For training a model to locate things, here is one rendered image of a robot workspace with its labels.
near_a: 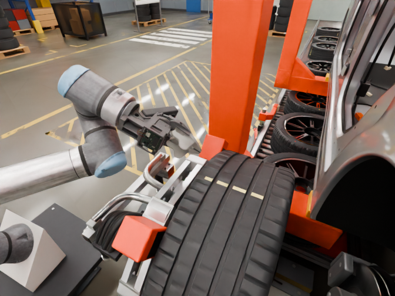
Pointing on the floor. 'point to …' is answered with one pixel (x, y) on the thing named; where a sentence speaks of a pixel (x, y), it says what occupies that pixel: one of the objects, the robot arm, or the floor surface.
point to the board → (146, 3)
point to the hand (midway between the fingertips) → (197, 148)
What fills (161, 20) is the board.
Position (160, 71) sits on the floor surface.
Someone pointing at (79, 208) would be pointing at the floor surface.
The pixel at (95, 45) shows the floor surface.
